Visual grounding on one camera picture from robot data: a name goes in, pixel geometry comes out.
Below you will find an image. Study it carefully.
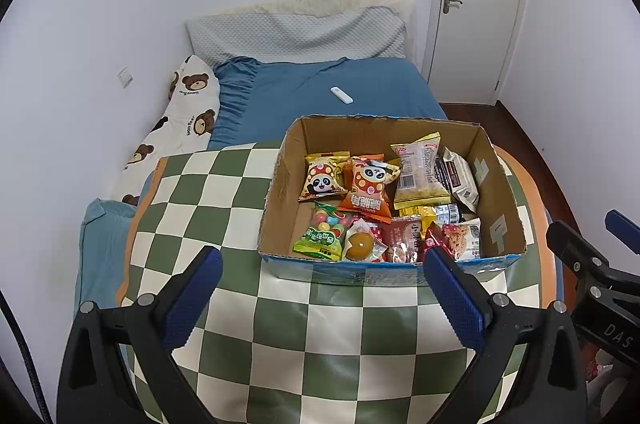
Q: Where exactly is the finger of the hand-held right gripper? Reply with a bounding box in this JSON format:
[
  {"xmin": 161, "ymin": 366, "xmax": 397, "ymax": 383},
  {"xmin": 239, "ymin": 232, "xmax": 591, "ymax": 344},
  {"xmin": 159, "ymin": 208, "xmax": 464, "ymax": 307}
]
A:
[
  {"xmin": 546, "ymin": 220, "xmax": 625, "ymax": 278},
  {"xmin": 605, "ymin": 209, "xmax": 640, "ymax": 241}
]

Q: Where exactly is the blue bed sheet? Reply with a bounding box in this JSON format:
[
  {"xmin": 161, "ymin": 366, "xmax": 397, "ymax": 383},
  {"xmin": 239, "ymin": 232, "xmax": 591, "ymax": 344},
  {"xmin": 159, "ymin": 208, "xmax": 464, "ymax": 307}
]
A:
[{"xmin": 207, "ymin": 56, "xmax": 448, "ymax": 152}]

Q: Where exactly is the yellow panda snack packet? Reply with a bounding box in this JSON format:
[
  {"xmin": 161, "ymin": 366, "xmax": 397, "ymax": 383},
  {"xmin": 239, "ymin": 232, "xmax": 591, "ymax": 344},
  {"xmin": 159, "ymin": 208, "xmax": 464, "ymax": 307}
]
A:
[{"xmin": 299, "ymin": 151, "xmax": 351, "ymax": 203}]

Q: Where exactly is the beige cracker snack packet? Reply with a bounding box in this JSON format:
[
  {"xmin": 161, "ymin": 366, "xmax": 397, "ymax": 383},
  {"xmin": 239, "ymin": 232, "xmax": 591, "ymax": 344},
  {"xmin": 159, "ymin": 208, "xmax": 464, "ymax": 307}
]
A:
[{"xmin": 390, "ymin": 132, "xmax": 452, "ymax": 211}]

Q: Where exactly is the orange panda snack packet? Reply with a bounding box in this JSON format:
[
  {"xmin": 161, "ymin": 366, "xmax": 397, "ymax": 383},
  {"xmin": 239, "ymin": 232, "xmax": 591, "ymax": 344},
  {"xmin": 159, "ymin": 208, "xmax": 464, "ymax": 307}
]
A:
[{"xmin": 336, "ymin": 155, "xmax": 402, "ymax": 225}]

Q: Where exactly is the silver snack packet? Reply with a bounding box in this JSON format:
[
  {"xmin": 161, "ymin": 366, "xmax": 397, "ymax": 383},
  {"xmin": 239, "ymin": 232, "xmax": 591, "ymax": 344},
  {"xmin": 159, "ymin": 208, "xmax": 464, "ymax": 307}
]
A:
[{"xmin": 434, "ymin": 146, "xmax": 482, "ymax": 215}]

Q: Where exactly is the white door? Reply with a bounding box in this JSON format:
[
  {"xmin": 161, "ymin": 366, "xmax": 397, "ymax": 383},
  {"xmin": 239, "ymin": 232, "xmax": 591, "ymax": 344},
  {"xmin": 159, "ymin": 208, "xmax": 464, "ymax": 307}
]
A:
[{"xmin": 422, "ymin": 0, "xmax": 533, "ymax": 105}]

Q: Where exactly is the grey pillow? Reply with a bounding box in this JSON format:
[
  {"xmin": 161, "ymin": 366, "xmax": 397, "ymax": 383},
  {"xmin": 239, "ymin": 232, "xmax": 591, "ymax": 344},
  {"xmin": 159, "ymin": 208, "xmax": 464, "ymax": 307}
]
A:
[{"xmin": 185, "ymin": 6, "xmax": 407, "ymax": 66}]

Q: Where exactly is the bear print pillow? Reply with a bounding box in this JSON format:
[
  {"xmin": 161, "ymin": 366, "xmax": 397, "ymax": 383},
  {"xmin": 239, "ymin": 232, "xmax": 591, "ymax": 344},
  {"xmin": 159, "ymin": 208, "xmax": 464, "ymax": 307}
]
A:
[{"xmin": 110, "ymin": 54, "xmax": 221, "ymax": 207}]

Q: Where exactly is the light blue cushion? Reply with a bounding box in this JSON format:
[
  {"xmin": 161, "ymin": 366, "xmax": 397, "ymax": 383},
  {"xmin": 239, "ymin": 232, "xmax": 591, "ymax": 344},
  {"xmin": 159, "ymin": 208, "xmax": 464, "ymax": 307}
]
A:
[{"xmin": 74, "ymin": 198, "xmax": 138, "ymax": 320}]

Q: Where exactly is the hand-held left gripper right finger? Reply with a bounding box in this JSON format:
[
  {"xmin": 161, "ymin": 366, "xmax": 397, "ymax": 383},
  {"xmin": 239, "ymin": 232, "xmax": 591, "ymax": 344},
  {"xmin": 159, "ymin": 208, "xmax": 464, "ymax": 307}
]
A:
[{"xmin": 424, "ymin": 246, "xmax": 588, "ymax": 424}]

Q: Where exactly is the green checkered tablecloth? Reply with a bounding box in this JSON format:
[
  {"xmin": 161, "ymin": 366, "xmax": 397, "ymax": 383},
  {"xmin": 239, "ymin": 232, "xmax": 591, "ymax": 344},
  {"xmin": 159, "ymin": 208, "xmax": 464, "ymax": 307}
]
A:
[{"xmin": 116, "ymin": 141, "xmax": 561, "ymax": 424}]

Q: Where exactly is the black cable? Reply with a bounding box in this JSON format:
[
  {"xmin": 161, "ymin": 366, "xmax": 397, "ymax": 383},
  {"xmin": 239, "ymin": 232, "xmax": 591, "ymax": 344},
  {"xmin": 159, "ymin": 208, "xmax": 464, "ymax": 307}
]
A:
[{"xmin": 0, "ymin": 289, "xmax": 53, "ymax": 424}]

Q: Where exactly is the white fluffy blanket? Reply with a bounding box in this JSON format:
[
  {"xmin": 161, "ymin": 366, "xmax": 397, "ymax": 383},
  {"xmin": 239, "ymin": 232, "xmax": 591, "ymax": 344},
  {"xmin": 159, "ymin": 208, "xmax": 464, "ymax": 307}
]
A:
[{"xmin": 210, "ymin": 0, "xmax": 416, "ymax": 55}]

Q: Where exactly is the green candy ball packet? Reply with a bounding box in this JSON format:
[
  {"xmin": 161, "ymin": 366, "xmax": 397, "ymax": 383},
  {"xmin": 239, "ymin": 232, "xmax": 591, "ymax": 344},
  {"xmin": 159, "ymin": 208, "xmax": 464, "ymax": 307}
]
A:
[{"xmin": 292, "ymin": 200, "xmax": 358, "ymax": 262}]

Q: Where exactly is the cardboard box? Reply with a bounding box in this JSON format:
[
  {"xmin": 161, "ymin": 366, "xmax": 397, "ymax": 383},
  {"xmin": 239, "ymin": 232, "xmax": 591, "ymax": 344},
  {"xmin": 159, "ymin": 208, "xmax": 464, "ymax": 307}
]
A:
[{"xmin": 257, "ymin": 114, "xmax": 528, "ymax": 287}]

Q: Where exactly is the red white cookie packet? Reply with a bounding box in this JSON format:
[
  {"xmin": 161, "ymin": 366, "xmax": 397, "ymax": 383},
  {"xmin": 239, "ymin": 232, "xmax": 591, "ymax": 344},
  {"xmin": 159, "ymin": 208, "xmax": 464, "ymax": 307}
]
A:
[{"xmin": 424, "ymin": 217, "xmax": 482, "ymax": 262}]

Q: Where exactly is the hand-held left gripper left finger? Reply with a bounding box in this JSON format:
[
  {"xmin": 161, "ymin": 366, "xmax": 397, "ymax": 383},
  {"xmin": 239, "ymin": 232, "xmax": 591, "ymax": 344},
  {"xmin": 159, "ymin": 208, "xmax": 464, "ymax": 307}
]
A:
[{"xmin": 57, "ymin": 245, "xmax": 224, "ymax": 424}]

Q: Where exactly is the plain yellow snack packet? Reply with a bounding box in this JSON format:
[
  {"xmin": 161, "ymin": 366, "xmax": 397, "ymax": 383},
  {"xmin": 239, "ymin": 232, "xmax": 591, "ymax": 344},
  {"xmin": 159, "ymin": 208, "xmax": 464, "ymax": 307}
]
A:
[{"xmin": 398, "ymin": 202, "xmax": 461, "ymax": 235}]

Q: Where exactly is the dark red snack packet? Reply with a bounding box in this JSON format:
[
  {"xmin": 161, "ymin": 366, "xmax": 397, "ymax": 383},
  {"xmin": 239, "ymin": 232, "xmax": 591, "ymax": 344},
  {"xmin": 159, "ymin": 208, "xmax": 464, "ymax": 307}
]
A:
[{"xmin": 381, "ymin": 215, "xmax": 425, "ymax": 265}]

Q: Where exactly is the clear pastry packet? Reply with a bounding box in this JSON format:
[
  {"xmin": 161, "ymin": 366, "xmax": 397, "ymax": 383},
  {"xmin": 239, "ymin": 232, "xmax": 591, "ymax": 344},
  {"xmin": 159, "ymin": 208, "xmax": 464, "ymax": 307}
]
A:
[{"xmin": 342, "ymin": 216, "xmax": 388, "ymax": 263}]

